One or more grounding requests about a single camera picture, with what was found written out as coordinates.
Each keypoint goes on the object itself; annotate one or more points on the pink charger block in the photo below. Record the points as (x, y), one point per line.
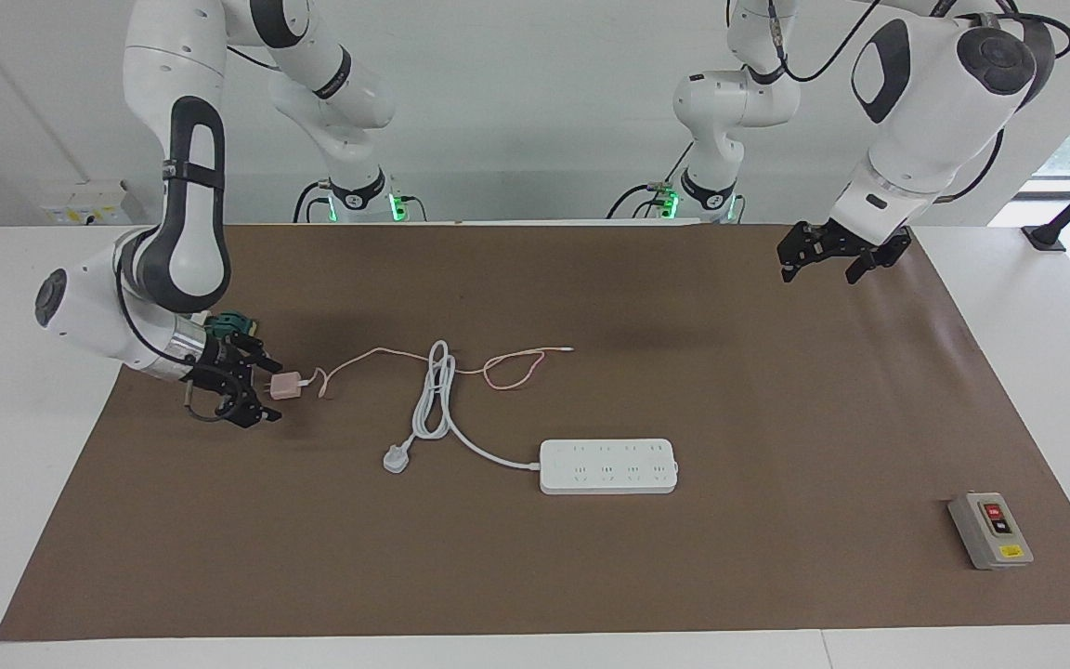
(289, 386)

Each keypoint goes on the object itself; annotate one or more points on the white power strip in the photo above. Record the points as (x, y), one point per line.
(609, 465)

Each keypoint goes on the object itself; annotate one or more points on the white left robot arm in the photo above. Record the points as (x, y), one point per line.
(925, 111)

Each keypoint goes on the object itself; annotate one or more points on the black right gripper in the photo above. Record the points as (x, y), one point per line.
(228, 372)

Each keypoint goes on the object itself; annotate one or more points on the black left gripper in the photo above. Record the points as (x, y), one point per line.
(846, 242)

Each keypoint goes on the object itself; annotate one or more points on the brown table mat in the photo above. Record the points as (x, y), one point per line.
(776, 418)

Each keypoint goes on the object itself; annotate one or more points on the white wall socket box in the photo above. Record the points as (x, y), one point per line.
(89, 204)

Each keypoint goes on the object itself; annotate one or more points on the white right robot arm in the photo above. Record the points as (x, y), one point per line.
(173, 56)

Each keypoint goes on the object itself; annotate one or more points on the green knife switch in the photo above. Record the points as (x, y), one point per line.
(236, 322)

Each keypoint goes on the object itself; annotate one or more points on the grey on-off switch box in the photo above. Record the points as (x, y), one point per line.
(985, 534)

